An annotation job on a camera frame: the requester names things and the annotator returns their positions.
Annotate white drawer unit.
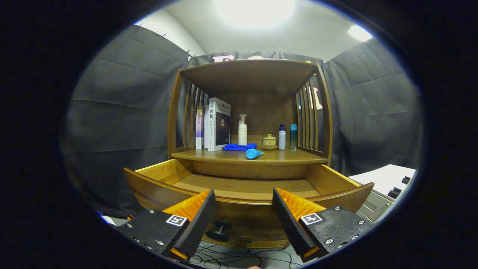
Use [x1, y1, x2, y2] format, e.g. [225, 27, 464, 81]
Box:
[347, 164, 417, 224]

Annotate blue folded cloth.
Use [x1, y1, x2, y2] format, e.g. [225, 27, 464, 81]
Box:
[223, 143, 258, 152]

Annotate brown wooden cabinet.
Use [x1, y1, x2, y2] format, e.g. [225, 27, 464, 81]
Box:
[167, 59, 333, 249]

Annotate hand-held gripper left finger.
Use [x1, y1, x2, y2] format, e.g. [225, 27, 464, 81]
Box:
[112, 189, 217, 264]

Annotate large ceiling light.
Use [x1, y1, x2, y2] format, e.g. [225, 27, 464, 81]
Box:
[215, 0, 295, 27]

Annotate brown wooden drawer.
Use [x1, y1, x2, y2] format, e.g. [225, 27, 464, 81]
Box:
[123, 159, 375, 249]

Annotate wooden countertop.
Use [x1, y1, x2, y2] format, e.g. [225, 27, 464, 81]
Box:
[171, 144, 328, 165]

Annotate white book with portrait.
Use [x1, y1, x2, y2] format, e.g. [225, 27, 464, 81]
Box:
[204, 97, 232, 152]

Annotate purple book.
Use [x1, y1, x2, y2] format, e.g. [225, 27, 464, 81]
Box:
[195, 105, 205, 150]

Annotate white pump bottle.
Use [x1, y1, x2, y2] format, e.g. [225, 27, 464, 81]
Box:
[238, 114, 248, 146]

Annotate yellow lidded teacup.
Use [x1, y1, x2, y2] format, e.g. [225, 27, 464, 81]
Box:
[260, 134, 279, 151]

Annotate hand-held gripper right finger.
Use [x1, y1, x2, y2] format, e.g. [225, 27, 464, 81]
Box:
[272, 188, 374, 263]

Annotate black cables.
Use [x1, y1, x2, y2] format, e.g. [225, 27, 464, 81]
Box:
[190, 243, 303, 269]

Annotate small ceiling light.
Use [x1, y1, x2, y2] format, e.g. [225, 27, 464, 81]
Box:
[348, 24, 374, 42]

